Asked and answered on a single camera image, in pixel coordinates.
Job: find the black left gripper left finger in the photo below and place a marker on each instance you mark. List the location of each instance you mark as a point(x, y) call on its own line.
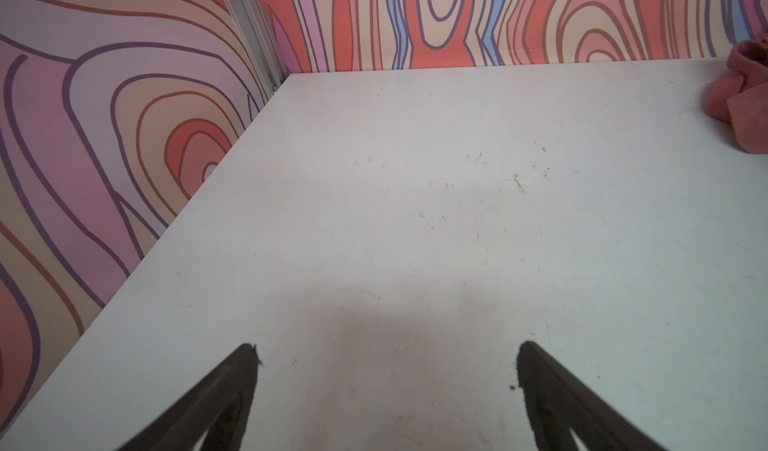
point(213, 414)

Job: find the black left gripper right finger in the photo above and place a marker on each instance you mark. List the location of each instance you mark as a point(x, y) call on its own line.
point(563, 411)

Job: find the dusty pink shirt grey trim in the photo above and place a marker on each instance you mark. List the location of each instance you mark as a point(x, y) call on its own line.
point(739, 97)

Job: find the aluminium frame post back left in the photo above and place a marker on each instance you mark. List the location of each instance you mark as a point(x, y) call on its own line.
point(260, 43)

